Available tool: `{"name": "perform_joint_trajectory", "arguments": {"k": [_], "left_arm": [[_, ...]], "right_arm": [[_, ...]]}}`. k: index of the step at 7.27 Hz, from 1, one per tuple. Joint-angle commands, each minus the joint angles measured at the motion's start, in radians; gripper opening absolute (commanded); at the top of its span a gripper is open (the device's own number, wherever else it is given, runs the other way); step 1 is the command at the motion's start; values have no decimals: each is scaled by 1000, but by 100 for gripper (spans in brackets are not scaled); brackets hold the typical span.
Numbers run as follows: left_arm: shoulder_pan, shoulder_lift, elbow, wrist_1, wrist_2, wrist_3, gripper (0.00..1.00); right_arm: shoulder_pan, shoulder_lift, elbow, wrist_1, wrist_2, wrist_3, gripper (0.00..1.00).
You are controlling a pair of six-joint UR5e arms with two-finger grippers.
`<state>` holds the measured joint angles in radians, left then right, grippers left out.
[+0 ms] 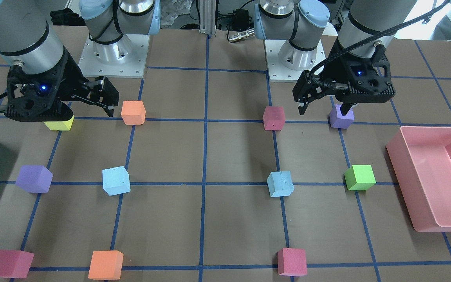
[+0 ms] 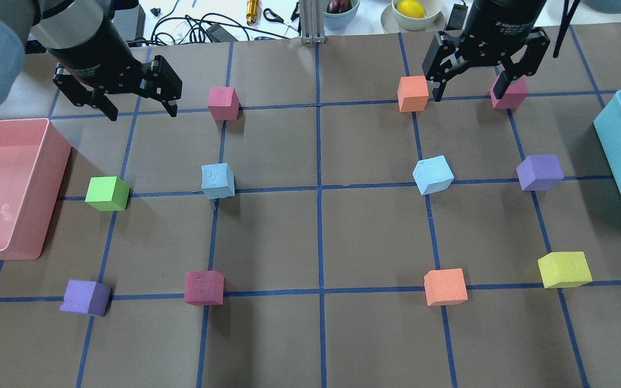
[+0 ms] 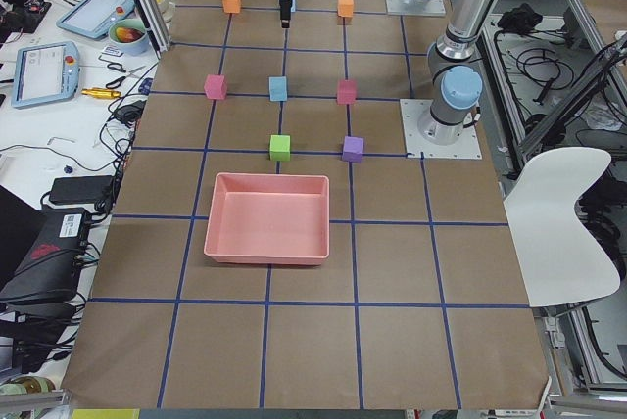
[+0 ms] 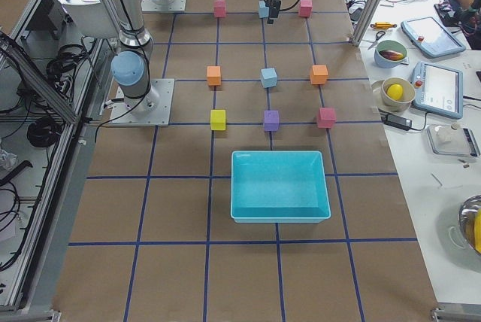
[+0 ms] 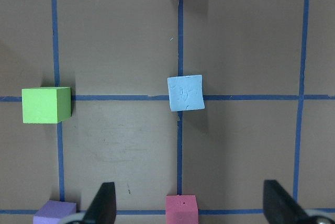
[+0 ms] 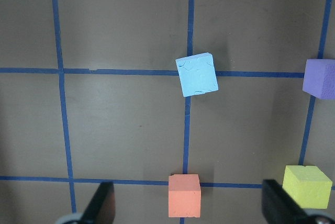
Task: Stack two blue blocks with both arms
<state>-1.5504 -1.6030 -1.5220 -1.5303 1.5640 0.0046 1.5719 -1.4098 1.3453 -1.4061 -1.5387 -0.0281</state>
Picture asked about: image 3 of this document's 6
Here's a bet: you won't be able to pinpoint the orange block right front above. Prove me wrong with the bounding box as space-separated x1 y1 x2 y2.
221 0 242 14

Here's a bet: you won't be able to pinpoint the orange block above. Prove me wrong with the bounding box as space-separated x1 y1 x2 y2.
221 0 242 14
337 0 355 19

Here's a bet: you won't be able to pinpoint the orange block right rear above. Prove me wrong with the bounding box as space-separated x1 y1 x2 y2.
337 0 355 19

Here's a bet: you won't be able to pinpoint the pink block left rear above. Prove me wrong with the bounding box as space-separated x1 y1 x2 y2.
336 79 357 105

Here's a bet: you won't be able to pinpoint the pink block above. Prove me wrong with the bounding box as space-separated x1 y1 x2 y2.
204 74 227 100
336 79 357 105

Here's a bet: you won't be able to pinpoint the pink block left front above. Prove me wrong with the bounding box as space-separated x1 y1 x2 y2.
204 74 227 100

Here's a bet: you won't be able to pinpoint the green block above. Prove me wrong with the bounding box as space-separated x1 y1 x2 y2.
269 134 291 162

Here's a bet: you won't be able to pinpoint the green bowl with fruit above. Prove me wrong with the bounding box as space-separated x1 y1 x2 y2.
108 19 150 56

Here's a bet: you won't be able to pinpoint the purple block left side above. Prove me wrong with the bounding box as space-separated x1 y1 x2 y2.
341 136 364 163

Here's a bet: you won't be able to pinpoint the black scissors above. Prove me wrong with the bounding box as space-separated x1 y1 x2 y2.
105 62 143 90

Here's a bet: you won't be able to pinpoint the blue teach pendant far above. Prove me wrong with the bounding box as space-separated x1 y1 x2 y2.
56 0 135 39

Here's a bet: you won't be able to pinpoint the blue teach pendant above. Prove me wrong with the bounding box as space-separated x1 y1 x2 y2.
11 41 80 109
56 0 135 39

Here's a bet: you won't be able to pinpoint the brass cylinder tool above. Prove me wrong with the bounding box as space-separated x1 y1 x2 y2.
81 88 121 100

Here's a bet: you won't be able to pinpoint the pink tray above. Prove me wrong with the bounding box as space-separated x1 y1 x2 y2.
204 172 330 266

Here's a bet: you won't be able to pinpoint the blue teach pendant near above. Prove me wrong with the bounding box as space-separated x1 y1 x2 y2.
11 41 80 109

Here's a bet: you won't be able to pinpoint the black power adapter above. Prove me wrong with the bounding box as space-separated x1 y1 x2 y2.
48 175 113 205

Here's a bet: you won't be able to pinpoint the black computer box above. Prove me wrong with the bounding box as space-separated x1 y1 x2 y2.
1 207 91 305

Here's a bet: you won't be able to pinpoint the white chair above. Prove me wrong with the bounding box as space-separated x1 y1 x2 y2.
504 147 620 307

